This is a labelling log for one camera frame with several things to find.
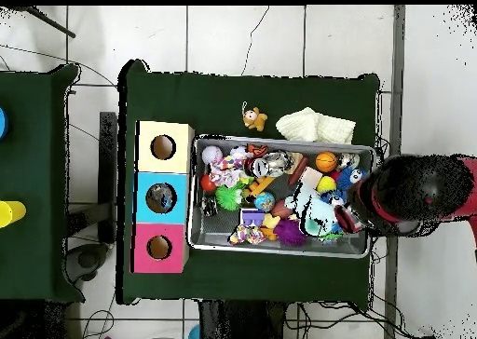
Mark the mint green cloth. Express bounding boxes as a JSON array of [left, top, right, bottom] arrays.
[[284, 182, 342, 239]]

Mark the cream knitted cloth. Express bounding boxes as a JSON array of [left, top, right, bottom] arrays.
[[275, 106, 357, 144]]

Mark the shallow mesh bin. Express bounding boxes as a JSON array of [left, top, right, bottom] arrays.
[[187, 134, 376, 259]]

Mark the wooden box with three holes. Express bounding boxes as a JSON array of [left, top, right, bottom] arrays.
[[128, 120, 196, 275]]

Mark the plain yellow ball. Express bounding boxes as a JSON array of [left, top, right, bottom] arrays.
[[316, 175, 337, 195]]

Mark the blue spiky puffer toy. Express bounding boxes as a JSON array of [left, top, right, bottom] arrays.
[[334, 166, 368, 191]]

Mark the wooden cube block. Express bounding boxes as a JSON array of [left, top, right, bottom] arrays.
[[298, 166, 323, 190]]

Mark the purple spiky toy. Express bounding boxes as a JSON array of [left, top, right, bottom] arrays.
[[272, 217, 308, 248]]

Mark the orange toy basketball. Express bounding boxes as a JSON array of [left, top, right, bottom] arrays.
[[315, 151, 338, 173]]

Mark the brown toy hot dog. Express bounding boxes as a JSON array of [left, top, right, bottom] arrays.
[[287, 156, 309, 185]]

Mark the small globe ball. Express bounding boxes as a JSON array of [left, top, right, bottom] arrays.
[[253, 191, 276, 212]]

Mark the blue toy block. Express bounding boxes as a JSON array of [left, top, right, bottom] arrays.
[[239, 208, 266, 227]]

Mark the small bright green toy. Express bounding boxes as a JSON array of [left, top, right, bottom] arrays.
[[214, 183, 245, 211]]

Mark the crumpled colourful dotted paper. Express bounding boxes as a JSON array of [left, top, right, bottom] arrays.
[[209, 154, 251, 187]]

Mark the brown plush monkey toy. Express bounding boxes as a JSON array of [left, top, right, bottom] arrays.
[[240, 101, 268, 132]]

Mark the small orange ball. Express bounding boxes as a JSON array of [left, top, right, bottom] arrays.
[[199, 173, 217, 193]]

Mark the white baseball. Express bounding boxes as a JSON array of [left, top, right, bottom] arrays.
[[201, 145, 224, 165]]

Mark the grey round base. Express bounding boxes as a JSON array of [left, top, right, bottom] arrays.
[[64, 242, 110, 283]]

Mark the dark green side table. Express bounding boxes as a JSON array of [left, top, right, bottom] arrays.
[[0, 62, 87, 304]]

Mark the yellow cylinder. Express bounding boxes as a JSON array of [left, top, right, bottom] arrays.
[[0, 199, 27, 229]]

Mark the blue disc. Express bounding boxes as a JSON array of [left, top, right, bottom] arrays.
[[0, 105, 9, 141]]

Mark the dark rod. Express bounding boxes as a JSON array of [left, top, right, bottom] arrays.
[[14, 5, 77, 39]]

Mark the thin dark cable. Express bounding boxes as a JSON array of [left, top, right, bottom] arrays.
[[240, 5, 270, 76]]

